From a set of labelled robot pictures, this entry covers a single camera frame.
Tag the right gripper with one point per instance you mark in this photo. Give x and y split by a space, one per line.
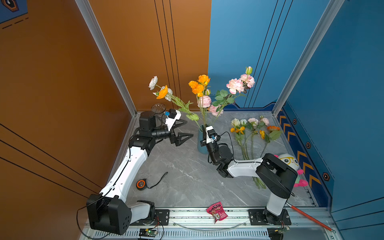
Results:
204 143

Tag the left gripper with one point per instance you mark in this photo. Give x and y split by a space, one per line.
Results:
177 140

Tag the orange yellow small flower stem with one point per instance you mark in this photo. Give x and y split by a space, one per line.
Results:
195 89

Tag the white flower stem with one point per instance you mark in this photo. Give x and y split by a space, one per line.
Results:
167 94

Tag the clear glass vase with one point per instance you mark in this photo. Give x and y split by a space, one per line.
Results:
159 110

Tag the yellow rose stem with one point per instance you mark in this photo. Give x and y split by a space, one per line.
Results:
204 87

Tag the cream pink rose stem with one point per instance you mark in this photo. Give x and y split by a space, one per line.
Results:
257 124

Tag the orange gerbera stem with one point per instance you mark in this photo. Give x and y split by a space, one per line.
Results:
273 133

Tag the yellow poppy flower stem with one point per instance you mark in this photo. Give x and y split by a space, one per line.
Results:
263 136

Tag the pink rose spray stem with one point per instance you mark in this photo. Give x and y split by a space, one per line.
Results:
235 88

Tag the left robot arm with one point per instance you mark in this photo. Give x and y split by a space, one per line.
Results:
108 211

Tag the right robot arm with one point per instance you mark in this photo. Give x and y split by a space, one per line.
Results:
279 174

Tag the pink snack packet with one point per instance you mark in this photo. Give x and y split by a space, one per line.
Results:
217 211

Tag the orange tape measure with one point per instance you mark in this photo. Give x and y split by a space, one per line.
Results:
141 184

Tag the white plush toy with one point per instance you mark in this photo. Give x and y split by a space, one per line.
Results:
293 163

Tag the black connector box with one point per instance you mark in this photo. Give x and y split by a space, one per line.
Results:
275 234

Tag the green circuit board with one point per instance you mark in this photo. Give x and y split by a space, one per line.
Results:
148 233

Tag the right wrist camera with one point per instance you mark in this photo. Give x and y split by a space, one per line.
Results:
211 135

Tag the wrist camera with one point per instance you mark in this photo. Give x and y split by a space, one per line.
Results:
211 135
172 115

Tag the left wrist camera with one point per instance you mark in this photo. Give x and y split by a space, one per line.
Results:
172 115

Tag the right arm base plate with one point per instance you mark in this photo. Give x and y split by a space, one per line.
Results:
259 217

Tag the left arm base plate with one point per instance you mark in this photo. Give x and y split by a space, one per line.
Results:
161 215

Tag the red handled tool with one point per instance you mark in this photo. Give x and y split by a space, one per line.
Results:
310 217

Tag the aluminium corner post left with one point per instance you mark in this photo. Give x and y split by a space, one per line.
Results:
101 42

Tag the aluminium corner post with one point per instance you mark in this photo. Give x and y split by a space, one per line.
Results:
318 34
101 42

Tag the aluminium corner post right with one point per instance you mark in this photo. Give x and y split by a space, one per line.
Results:
318 34

